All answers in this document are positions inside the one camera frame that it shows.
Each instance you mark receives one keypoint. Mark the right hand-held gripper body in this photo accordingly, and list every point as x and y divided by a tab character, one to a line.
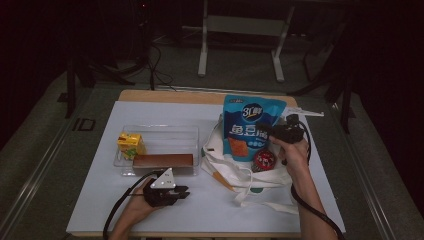
288	133

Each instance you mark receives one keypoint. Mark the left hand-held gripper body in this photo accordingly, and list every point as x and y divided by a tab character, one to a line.
163	181

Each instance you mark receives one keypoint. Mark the brown long box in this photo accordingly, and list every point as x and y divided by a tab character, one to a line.
163	160

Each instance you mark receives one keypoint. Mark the blue snack bag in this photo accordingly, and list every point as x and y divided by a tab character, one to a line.
246	115

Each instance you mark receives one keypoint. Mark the red round candy tin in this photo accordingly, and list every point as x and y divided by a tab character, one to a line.
264	161

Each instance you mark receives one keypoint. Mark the clear plastic container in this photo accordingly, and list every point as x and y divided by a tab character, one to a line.
166	140

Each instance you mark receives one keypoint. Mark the yellow drink carton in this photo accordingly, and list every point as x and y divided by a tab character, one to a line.
130	145

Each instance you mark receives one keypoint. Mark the white printed tote bag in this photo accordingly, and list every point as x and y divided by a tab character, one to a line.
263	181

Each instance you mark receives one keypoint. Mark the person's right hand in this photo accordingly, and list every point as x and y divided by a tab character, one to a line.
295	156

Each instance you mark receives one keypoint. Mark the person's left hand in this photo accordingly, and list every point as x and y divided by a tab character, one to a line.
136	208

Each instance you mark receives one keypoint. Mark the black stand legs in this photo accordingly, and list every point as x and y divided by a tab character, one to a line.
70	86
346	100

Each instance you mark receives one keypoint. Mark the white metal stand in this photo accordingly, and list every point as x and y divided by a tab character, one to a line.
246	26

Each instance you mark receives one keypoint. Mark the metal floor rail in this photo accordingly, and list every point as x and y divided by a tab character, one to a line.
370	186
30	186

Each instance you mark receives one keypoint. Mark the black floor bracket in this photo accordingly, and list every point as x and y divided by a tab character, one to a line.
75	124

